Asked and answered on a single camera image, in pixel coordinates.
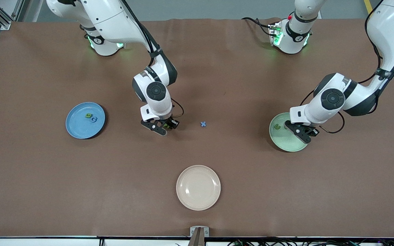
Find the white table edge strip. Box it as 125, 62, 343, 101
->
0, 236, 394, 246

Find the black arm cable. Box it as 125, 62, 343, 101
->
300, 0, 394, 134
122, 0, 185, 119

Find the blue plate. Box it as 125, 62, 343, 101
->
66, 102, 106, 139

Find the aluminium post with bracket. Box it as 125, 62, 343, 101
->
190, 226, 210, 246

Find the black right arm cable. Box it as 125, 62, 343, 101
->
122, 0, 185, 119

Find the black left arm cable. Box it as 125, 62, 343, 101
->
300, 0, 394, 134

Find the beige plate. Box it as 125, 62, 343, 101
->
176, 165, 221, 211

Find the green plate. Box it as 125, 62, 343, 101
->
269, 113, 308, 152

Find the brown table cover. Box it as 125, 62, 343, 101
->
0, 18, 394, 238

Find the black left base cable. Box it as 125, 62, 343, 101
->
241, 16, 273, 37

